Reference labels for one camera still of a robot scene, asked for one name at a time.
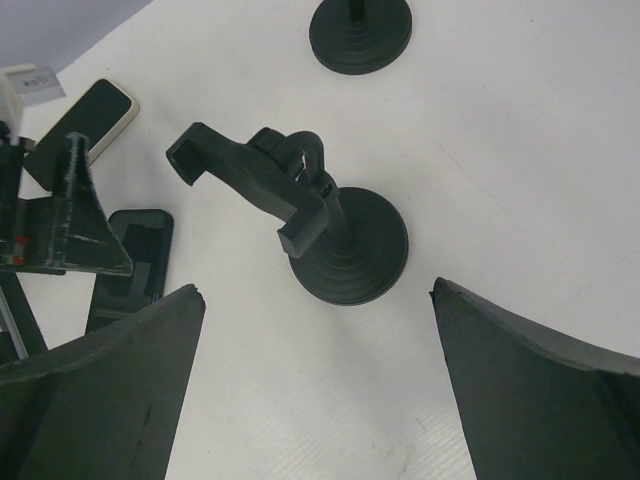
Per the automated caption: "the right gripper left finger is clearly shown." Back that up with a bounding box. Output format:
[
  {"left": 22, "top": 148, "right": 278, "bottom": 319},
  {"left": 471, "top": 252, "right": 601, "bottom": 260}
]
[{"left": 1, "top": 285, "right": 205, "bottom": 479}]

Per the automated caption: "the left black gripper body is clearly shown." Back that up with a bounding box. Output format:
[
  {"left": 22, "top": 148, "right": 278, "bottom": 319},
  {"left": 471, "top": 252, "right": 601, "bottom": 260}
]
[{"left": 1, "top": 122, "right": 65, "bottom": 275}]

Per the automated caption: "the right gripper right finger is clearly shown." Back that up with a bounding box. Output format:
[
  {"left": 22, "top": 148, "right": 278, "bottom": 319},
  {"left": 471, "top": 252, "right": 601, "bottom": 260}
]
[{"left": 430, "top": 278, "right": 639, "bottom": 479}]

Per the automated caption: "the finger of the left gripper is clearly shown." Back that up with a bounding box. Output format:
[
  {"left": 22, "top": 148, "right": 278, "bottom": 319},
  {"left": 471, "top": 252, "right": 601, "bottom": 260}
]
[{"left": 48, "top": 132, "right": 133, "bottom": 275}]

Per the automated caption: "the black phone cream case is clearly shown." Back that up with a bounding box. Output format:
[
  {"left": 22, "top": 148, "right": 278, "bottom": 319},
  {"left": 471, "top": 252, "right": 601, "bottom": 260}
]
[{"left": 24, "top": 78, "right": 140, "bottom": 191}]

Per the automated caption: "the black phone stand near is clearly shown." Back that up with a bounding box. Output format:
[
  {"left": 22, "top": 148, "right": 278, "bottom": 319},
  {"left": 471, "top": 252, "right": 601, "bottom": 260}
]
[{"left": 166, "top": 122, "right": 409, "bottom": 306}]

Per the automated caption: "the black phone stand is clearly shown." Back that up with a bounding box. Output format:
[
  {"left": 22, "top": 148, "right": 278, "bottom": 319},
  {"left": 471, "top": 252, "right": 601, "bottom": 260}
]
[
  {"left": 166, "top": 122, "right": 409, "bottom": 306},
  {"left": 309, "top": 0, "right": 413, "bottom": 75}
]

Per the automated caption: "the black phone stand far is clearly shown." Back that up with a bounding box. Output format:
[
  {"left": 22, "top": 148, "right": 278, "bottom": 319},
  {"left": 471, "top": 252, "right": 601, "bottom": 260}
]
[{"left": 309, "top": 0, "right": 413, "bottom": 75}]

